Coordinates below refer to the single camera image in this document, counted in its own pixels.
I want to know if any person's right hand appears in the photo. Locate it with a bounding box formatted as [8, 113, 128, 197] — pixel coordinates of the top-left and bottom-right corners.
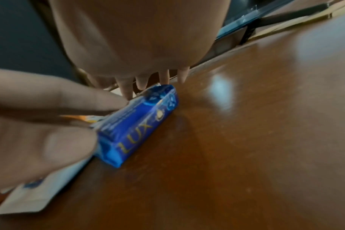
[48, 0, 230, 101]

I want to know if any person's left hand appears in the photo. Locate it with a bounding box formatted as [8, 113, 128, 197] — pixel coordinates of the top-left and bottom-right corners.
[0, 67, 131, 196]

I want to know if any white cream tube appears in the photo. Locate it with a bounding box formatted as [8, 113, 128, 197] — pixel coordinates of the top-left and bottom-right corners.
[0, 155, 94, 216]

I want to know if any blue soap packet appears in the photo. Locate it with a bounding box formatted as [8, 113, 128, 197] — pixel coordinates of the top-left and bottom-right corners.
[94, 84, 179, 168]

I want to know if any black television stand leg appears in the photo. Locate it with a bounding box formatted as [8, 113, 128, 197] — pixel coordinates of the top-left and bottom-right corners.
[240, 2, 332, 45]

